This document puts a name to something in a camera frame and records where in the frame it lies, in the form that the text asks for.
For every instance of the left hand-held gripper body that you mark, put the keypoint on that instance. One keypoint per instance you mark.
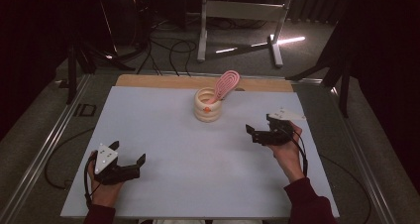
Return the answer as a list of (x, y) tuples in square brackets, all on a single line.
[(105, 159)]

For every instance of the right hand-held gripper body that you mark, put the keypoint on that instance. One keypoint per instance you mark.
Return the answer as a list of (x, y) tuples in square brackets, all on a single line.
[(275, 134)]

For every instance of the cream ribbed holder cup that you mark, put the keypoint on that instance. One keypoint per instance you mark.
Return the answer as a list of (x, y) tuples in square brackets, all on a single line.
[(207, 113)]

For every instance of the pink hairbrush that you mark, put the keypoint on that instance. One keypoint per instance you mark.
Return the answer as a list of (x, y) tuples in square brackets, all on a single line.
[(226, 83)]

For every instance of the person's right hand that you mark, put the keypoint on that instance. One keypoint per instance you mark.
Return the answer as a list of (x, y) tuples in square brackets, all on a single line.
[(289, 158)]

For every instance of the person's left hand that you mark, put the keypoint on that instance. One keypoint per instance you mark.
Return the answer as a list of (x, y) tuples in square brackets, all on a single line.
[(104, 194)]

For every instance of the wooden board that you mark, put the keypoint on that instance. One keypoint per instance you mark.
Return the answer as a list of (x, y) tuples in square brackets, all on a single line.
[(158, 81)]

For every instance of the black stand with legs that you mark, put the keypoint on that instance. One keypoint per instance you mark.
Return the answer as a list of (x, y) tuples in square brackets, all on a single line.
[(344, 91)]

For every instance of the black tripod stand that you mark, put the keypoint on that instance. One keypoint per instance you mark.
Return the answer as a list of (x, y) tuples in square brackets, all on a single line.
[(72, 72)]

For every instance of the dark equipment with red light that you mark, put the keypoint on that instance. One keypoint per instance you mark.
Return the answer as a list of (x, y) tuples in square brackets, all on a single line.
[(132, 16)]

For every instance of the aluminium rail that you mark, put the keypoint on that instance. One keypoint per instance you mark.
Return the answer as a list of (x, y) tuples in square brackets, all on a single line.
[(366, 164), (43, 154)]

